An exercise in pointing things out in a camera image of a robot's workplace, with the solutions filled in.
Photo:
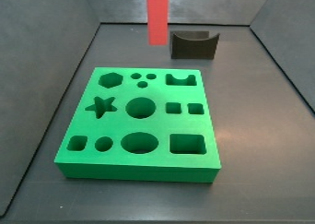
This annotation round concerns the dark curved foam block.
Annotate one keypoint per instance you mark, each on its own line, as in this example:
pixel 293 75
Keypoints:
pixel 192 44

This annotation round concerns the green foam shape-sorting board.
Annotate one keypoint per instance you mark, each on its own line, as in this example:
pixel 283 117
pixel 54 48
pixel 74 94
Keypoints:
pixel 141 128

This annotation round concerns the red double-square peg object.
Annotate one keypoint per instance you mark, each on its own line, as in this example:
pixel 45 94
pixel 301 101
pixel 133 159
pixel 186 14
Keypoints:
pixel 157 11

